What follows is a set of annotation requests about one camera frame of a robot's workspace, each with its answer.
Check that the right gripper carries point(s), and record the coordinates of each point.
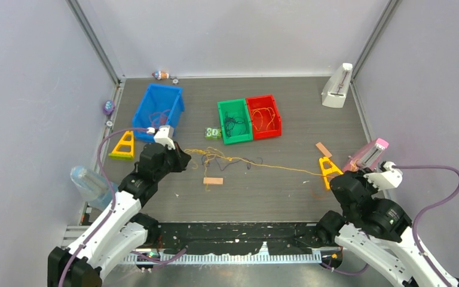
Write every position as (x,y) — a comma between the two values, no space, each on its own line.
(371,188)

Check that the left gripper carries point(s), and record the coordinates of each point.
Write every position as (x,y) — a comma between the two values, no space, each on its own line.
(181,158)

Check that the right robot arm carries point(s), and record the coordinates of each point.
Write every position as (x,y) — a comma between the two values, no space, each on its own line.
(379,231)

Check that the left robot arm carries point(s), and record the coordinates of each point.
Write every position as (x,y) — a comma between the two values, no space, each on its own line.
(121,227)

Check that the yellow ladder toy right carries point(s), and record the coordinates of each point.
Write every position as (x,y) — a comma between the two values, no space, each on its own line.
(329,170)

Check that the small wooden block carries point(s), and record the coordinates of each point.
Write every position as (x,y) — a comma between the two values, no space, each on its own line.
(213,181)

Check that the pink metronome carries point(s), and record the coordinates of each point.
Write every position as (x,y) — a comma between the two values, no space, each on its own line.
(367,157)

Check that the green monster toy block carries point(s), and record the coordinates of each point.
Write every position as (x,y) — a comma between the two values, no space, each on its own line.
(213,133)

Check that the blue plastic bin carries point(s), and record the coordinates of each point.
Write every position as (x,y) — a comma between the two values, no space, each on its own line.
(160,105)

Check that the yellow triangle ladder toy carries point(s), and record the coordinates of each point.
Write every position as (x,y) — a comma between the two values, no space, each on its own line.
(124,149)

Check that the green plastic bin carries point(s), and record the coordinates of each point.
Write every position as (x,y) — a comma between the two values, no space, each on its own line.
(235,121)

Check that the small colourful figurine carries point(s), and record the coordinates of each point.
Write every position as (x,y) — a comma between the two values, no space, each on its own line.
(160,75)

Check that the red plastic bin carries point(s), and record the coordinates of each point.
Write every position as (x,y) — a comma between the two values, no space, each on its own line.
(265,118)

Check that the purple round toy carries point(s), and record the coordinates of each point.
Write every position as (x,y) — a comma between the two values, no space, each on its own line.
(108,107)

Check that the clear plastic container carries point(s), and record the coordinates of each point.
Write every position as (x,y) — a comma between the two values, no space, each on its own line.
(92,187)

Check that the white metronome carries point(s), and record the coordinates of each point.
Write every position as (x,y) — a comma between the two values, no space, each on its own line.
(335,91)

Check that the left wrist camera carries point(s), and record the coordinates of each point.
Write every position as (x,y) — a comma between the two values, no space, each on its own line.
(163,135)

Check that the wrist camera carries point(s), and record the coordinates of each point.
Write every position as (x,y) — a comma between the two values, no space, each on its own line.
(163,135)
(389,177)

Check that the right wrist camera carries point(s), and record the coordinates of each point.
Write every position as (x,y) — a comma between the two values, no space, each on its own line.
(389,177)

